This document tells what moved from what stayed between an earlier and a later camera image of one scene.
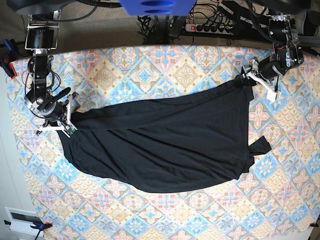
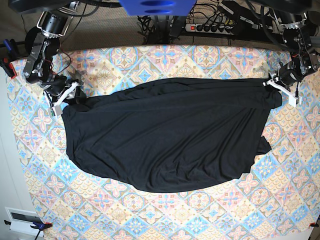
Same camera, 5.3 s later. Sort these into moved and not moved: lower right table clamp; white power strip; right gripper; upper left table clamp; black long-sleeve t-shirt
Moved: black long-sleeve t-shirt; right gripper
Not moved: upper left table clamp; white power strip; lower right table clamp
